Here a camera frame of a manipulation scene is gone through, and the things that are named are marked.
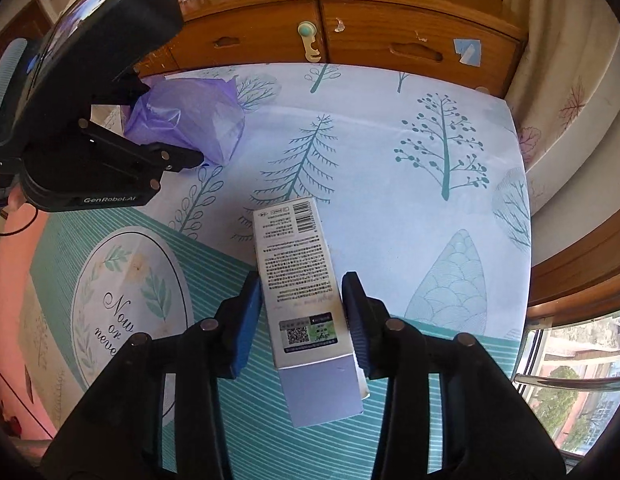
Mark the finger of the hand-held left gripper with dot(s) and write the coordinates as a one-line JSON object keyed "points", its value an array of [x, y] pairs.
{"points": [[139, 157], [124, 92]]}

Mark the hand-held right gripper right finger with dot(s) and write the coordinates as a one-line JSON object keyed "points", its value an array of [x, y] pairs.
{"points": [[357, 330]]}

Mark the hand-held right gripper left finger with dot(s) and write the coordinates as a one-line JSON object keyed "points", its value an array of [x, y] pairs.
{"points": [[244, 330]]}

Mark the purple plastic bag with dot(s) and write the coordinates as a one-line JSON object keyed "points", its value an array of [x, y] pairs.
{"points": [[189, 120]]}

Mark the small white box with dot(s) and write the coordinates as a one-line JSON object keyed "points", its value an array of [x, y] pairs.
{"points": [[300, 280]]}

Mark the tree print tablecloth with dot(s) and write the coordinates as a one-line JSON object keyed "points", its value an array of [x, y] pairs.
{"points": [[390, 220]]}

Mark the wooden desk with drawers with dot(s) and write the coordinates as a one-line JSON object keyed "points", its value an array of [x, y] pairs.
{"points": [[270, 25]]}

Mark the pink bed mat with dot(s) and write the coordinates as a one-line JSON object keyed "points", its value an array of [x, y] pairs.
{"points": [[9, 285]]}

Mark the teal drawer lock knob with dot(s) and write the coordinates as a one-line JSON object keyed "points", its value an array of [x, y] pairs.
{"points": [[306, 30]]}

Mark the window with metal grille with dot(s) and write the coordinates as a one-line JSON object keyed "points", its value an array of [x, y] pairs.
{"points": [[565, 385]]}

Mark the blue sticker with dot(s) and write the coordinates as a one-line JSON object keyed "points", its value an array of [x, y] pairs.
{"points": [[465, 47]]}

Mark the cream curtain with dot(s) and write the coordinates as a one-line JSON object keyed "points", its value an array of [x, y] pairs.
{"points": [[565, 85]]}

